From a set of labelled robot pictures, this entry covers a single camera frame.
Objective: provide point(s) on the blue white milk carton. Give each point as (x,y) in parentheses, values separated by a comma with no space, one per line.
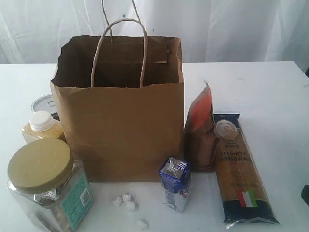
(175,176)

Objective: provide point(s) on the white backdrop curtain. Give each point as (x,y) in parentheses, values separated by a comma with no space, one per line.
(33,31)

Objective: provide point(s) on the brown orange snack pouch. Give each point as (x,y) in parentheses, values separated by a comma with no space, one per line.
(200,141)

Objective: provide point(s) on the yellow grain bottle white cap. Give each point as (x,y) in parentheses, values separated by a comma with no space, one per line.
(42,125)

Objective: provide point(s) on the silver pull-tab tin can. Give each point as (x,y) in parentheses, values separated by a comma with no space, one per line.
(45,103)

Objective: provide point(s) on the clear jar gold lid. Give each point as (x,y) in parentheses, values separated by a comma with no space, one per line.
(49,185)

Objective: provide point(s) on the spaghetti pasta package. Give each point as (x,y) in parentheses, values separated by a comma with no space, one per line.
(244,198)

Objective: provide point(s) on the brown paper bag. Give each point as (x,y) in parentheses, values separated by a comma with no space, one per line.
(120,101)

